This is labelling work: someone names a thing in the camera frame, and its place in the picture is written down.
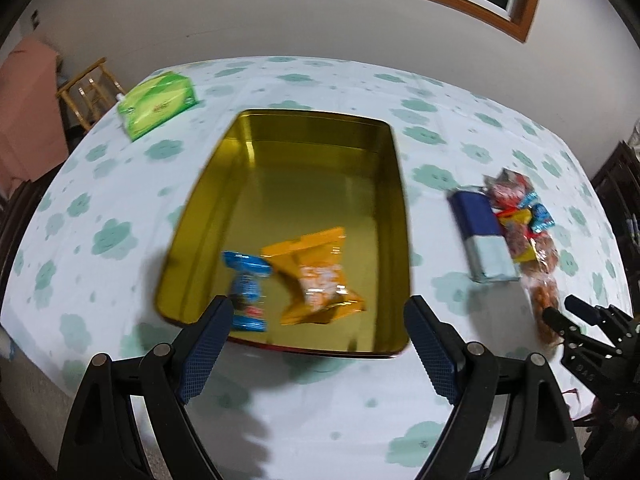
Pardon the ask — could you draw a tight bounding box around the blue cookie packet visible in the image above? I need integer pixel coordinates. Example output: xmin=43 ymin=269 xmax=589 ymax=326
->
xmin=221 ymin=251 xmax=273 ymax=333

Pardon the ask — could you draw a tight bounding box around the green tissue box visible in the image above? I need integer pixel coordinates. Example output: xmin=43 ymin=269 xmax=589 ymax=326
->
xmin=117 ymin=72 xmax=200 ymax=142

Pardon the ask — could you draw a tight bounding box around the clear bag of orange snacks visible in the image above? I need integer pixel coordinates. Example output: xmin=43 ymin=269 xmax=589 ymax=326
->
xmin=520 ymin=230 xmax=563 ymax=348

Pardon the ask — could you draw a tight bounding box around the gold metal tin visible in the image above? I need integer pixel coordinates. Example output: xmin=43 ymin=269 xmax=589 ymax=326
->
xmin=156 ymin=108 xmax=413 ymax=359

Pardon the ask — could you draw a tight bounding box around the light wooden chair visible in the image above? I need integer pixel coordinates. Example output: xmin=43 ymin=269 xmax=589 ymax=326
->
xmin=55 ymin=57 xmax=126 ymax=133

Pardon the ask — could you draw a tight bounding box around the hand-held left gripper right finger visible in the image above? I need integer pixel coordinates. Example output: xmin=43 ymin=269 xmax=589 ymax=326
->
xmin=404 ymin=296 xmax=586 ymax=480

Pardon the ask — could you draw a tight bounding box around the pink red snack packet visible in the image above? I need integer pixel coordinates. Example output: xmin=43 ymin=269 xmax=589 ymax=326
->
xmin=482 ymin=169 xmax=538 ymax=211

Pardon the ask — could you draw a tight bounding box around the yellow candy packet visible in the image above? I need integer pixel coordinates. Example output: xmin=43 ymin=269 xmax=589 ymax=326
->
xmin=496 ymin=208 xmax=540 ymax=264

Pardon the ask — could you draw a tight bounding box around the wooden framed window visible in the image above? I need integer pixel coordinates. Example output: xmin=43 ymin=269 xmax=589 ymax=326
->
xmin=211 ymin=0 xmax=548 ymax=44

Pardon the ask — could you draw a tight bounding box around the cloud print tablecloth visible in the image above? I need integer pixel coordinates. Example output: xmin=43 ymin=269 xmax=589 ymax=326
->
xmin=0 ymin=55 xmax=631 ymax=480

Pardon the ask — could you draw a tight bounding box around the navy and light blue box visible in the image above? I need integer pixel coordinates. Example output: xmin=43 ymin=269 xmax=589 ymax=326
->
xmin=446 ymin=186 xmax=521 ymax=285

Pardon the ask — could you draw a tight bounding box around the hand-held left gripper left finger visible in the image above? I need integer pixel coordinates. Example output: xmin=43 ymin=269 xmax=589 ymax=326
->
xmin=57 ymin=295 xmax=236 ymax=480

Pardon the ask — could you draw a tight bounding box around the dark wooden cabinet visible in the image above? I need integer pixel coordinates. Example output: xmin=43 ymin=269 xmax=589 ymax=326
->
xmin=590 ymin=117 xmax=640 ymax=306

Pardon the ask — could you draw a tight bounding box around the orange snack packet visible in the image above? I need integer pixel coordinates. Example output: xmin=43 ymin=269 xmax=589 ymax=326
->
xmin=261 ymin=226 xmax=367 ymax=326

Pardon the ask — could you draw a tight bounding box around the dark wooden chair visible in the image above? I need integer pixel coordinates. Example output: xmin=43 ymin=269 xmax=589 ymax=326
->
xmin=0 ymin=180 xmax=36 ymax=291

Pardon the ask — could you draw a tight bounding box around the pink cloth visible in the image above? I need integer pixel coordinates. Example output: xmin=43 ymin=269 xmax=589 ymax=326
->
xmin=0 ymin=35 xmax=70 ymax=196

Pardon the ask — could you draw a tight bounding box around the light blue snack packet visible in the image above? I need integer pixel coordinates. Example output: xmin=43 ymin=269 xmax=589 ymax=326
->
xmin=529 ymin=202 xmax=557 ymax=236

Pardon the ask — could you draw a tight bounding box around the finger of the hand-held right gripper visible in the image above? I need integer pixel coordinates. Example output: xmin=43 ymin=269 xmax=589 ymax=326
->
xmin=542 ymin=307 xmax=613 ymax=386
xmin=565 ymin=296 xmax=632 ymax=336

